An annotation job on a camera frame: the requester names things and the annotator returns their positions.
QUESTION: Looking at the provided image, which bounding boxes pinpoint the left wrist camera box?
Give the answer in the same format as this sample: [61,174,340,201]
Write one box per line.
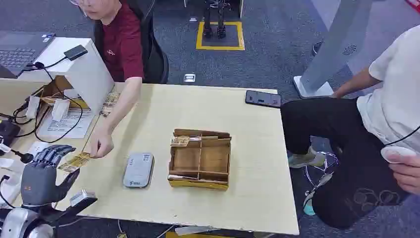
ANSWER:
[69,189,99,208]

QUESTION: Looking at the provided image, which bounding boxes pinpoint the patterned card in box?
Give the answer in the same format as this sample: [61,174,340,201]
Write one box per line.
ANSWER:
[170,135,191,147]

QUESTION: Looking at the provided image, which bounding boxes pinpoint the wooden card box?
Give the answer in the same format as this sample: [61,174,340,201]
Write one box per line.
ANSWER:
[167,128,233,192]

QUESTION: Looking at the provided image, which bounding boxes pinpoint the white round object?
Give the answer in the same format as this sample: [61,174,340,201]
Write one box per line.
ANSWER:
[380,146,418,164]

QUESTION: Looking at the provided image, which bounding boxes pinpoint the chrome stool base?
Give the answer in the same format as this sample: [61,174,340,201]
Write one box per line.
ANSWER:
[303,151,340,190]

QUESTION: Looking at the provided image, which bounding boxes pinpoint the person in white shirt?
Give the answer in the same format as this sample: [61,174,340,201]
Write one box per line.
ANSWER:
[280,24,420,231]

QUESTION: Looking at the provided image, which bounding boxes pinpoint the brown cardboard box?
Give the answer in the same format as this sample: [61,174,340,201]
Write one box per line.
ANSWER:
[39,75,90,111]

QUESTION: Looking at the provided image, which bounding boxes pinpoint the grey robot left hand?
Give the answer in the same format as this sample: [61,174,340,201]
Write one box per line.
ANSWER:
[20,144,81,208]

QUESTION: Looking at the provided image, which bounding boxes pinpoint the grey green shoe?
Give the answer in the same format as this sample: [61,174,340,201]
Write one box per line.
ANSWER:
[287,146,326,169]

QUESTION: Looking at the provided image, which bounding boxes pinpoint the printed paper sheet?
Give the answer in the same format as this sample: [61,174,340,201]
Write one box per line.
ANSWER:
[36,108,96,139]

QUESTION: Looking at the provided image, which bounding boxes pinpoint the black adapter cable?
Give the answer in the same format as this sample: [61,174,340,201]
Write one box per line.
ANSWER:
[13,56,84,144]

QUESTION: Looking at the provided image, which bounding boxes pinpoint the black smartphone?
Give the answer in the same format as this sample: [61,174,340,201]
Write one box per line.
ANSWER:
[245,90,282,109]

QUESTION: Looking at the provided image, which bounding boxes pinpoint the grey card reader device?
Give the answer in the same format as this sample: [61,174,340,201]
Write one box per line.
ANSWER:
[122,152,155,189]

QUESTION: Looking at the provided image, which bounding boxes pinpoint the person's hand holding white object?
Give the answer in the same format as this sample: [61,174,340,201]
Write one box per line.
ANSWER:
[388,153,420,196]

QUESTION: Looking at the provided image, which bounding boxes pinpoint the stack of patterned cards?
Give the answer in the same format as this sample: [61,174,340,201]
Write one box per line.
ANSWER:
[100,91,122,118]

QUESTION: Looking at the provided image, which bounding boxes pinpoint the person in red shirt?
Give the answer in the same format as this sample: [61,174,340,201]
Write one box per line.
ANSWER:
[68,0,145,159]

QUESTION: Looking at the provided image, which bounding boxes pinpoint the yellow floor tape square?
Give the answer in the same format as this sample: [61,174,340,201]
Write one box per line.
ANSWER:
[196,21,246,52]

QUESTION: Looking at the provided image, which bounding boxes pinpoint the black power adapter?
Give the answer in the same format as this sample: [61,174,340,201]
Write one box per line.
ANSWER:
[63,44,89,62]

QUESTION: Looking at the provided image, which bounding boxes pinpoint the white desk stand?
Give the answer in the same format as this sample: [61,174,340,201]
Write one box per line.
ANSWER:
[15,37,115,115]

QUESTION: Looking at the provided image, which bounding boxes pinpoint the white paper tag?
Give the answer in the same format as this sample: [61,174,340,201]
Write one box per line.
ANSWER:
[51,99,71,122]
[25,95,41,120]

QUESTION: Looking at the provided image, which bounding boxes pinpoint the white teal shoe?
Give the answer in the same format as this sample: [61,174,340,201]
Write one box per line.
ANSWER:
[302,173,333,217]

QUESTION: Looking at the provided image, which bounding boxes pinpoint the white kiosk stand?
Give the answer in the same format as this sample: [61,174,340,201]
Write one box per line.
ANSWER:
[292,0,375,100]

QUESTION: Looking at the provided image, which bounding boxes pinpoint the black robot legs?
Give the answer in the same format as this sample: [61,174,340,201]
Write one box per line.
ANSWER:
[202,0,228,39]

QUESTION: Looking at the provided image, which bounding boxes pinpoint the black desk device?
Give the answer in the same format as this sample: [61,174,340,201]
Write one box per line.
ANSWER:
[0,119,21,147]

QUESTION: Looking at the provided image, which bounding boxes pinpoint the yellow patterned card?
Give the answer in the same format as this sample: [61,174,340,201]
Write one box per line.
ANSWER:
[58,152,92,174]

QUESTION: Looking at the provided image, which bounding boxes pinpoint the thin black earphone cable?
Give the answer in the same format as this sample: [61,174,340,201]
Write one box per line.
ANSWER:
[384,124,420,147]

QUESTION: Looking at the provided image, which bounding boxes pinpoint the dark grey laptop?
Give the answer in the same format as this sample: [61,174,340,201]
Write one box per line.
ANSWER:
[0,31,56,79]

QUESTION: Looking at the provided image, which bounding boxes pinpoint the person's hand at cards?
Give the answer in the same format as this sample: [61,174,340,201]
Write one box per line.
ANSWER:
[88,129,115,159]

